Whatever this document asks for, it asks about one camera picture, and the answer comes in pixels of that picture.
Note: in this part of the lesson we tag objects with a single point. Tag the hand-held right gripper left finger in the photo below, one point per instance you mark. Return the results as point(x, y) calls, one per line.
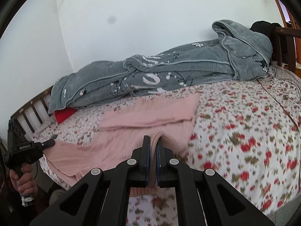
point(146, 160)

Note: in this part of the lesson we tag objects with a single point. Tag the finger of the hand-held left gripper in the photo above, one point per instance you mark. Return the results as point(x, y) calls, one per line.
point(48, 143)

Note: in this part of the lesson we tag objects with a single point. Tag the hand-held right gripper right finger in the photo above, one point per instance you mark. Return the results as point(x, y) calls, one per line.
point(160, 161)

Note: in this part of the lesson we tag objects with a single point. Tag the pink knit sweater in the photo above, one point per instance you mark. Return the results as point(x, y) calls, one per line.
point(141, 115)

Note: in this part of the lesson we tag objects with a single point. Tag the person's left hand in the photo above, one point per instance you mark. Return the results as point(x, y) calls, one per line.
point(25, 181)

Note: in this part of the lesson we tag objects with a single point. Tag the red pillow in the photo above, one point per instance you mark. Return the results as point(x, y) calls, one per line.
point(64, 115)

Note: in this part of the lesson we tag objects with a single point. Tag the floral bed sheet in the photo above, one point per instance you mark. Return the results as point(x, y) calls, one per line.
point(235, 122)

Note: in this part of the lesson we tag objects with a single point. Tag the grey printed blanket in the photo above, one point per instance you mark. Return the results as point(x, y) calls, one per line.
point(188, 68)

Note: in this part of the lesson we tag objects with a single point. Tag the black cloth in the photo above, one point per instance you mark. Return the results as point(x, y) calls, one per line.
point(263, 27)

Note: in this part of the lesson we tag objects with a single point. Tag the wooden door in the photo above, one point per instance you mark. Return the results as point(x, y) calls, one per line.
point(280, 9)

